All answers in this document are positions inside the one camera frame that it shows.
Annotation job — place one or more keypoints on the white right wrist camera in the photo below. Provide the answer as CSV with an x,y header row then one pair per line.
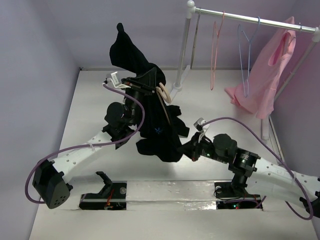
x,y
201,126

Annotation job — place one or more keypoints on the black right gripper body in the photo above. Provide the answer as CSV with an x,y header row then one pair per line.
x,y
196,146

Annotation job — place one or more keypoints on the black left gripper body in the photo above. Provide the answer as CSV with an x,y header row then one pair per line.
x,y
138,90

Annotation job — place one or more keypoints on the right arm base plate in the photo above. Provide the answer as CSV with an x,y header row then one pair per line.
x,y
228,199

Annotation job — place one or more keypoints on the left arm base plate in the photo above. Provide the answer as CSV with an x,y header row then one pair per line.
x,y
112,197

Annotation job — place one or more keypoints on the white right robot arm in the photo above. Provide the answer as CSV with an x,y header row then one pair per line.
x,y
254,175

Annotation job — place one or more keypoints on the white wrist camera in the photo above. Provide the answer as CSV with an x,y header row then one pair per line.
x,y
113,81
201,126

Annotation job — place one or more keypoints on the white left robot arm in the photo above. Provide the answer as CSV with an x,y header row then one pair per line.
x,y
54,179

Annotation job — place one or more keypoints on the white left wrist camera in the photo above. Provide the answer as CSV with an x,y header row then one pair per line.
x,y
113,81

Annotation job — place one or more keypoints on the pink t shirt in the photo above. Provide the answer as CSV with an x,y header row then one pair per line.
x,y
264,77

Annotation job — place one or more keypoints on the grey hanger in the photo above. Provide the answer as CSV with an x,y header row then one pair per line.
x,y
195,40

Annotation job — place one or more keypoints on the black t shirt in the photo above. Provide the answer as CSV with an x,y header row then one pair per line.
x,y
158,138

